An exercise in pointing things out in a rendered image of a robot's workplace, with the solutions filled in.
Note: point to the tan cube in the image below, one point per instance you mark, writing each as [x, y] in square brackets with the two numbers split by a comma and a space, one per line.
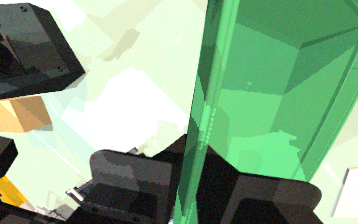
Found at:
[23, 114]

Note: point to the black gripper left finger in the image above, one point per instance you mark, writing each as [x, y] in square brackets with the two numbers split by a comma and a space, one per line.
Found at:
[158, 175]

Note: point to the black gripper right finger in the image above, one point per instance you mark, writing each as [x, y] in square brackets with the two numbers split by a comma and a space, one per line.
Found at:
[222, 187]

